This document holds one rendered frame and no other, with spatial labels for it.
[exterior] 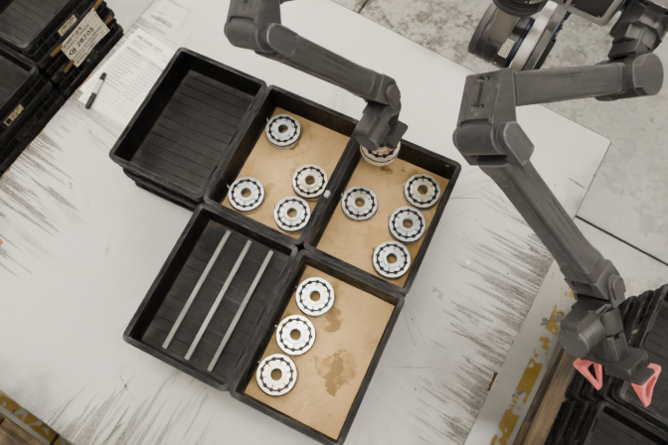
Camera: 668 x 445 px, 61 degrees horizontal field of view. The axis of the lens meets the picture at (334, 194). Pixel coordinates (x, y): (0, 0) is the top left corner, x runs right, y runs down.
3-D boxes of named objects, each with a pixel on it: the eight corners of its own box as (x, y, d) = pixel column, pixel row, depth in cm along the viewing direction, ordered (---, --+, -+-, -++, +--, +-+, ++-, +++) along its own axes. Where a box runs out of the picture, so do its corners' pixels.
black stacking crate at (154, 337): (210, 215, 164) (201, 202, 153) (302, 257, 160) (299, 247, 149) (136, 343, 152) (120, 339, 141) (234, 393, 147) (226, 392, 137)
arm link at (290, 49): (272, 14, 89) (228, 8, 96) (263, 50, 90) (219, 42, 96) (407, 82, 124) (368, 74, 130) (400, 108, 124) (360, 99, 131)
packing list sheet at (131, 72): (134, 25, 199) (133, 25, 199) (188, 55, 195) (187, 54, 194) (73, 96, 190) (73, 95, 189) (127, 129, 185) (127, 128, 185)
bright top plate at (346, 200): (350, 181, 162) (350, 180, 162) (383, 195, 161) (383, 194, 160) (335, 212, 159) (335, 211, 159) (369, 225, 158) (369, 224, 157)
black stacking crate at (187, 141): (189, 68, 181) (180, 47, 170) (272, 102, 176) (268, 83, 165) (121, 172, 168) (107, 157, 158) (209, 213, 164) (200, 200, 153)
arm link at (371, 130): (396, 80, 121) (364, 74, 126) (368, 121, 118) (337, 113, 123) (412, 115, 130) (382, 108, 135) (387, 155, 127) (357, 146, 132)
